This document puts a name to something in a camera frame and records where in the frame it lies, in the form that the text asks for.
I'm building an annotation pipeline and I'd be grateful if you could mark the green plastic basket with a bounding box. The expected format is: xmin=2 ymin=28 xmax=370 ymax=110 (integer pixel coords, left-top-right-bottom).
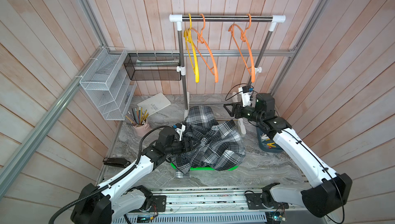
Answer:
xmin=170 ymin=163 xmax=238 ymax=171

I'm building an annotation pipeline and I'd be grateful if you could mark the aluminium front rail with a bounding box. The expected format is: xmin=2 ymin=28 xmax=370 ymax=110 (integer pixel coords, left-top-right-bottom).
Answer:
xmin=77 ymin=186 xmax=318 ymax=217

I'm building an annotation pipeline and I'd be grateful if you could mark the yellow clothespin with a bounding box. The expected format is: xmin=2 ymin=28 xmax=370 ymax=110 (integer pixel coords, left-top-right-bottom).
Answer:
xmin=266 ymin=142 xmax=276 ymax=149

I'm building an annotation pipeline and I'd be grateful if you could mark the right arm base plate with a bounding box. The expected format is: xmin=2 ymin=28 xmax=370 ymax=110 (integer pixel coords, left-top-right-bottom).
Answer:
xmin=244 ymin=190 xmax=289 ymax=210

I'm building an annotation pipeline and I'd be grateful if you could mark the black mesh shelf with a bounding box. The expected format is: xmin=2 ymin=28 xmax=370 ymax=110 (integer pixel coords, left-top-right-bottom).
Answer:
xmin=123 ymin=53 xmax=181 ymax=81

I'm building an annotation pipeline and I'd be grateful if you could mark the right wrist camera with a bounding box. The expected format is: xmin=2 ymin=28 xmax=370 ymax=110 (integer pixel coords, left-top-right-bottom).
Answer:
xmin=238 ymin=85 xmax=254 ymax=107

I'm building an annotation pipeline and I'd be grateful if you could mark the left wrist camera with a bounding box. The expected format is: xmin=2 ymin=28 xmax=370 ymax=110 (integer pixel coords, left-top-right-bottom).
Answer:
xmin=173 ymin=123 xmax=186 ymax=141

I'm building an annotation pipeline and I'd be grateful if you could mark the yellow plastic hanger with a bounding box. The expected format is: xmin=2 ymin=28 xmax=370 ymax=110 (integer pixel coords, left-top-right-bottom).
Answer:
xmin=184 ymin=13 xmax=200 ymax=83

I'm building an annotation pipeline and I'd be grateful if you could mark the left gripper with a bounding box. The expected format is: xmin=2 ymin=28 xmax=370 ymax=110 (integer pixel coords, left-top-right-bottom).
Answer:
xmin=165 ymin=136 xmax=201 ymax=155

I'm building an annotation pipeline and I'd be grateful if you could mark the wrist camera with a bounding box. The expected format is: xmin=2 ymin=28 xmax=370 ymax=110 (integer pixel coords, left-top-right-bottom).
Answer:
xmin=238 ymin=85 xmax=254 ymax=107
xmin=173 ymin=123 xmax=186 ymax=141

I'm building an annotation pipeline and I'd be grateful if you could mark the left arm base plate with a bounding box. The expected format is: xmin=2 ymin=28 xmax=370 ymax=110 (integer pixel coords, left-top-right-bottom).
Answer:
xmin=129 ymin=195 xmax=167 ymax=213

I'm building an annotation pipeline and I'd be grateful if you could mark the grey plaid shirt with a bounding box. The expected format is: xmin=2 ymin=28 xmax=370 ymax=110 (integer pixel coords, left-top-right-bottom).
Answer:
xmin=171 ymin=106 xmax=246 ymax=178

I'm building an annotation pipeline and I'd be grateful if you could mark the orange hanger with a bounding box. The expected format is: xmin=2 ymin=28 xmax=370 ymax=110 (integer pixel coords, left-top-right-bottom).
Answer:
xmin=227 ymin=13 xmax=257 ymax=83
xmin=190 ymin=13 xmax=220 ymax=83

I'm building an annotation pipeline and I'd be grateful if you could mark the dark teal tray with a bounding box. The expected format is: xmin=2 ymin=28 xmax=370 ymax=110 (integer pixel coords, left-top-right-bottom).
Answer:
xmin=256 ymin=127 xmax=283 ymax=153

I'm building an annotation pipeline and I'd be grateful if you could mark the pink pencil cup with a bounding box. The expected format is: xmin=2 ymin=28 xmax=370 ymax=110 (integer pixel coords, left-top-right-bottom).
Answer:
xmin=125 ymin=107 xmax=151 ymax=137

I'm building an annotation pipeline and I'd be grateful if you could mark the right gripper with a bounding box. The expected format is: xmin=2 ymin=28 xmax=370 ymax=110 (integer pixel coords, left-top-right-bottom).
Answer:
xmin=224 ymin=102 xmax=264 ymax=126

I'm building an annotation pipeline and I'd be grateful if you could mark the white wire shelf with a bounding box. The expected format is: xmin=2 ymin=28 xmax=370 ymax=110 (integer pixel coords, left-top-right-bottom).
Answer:
xmin=80 ymin=47 xmax=136 ymax=121

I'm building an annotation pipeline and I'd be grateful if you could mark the metal clothes rack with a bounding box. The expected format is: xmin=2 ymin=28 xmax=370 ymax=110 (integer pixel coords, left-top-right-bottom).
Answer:
xmin=168 ymin=14 xmax=287 ymax=137

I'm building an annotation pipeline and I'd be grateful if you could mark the black corrugated cable hose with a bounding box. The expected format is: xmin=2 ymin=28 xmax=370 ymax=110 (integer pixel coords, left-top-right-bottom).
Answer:
xmin=47 ymin=125 xmax=173 ymax=224

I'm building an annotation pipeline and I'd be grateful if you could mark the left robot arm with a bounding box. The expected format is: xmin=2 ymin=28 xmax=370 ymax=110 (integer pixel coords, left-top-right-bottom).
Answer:
xmin=71 ymin=125 xmax=198 ymax=224

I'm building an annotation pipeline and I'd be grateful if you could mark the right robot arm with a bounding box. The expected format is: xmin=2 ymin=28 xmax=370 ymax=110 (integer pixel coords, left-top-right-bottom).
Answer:
xmin=223 ymin=89 xmax=352 ymax=218

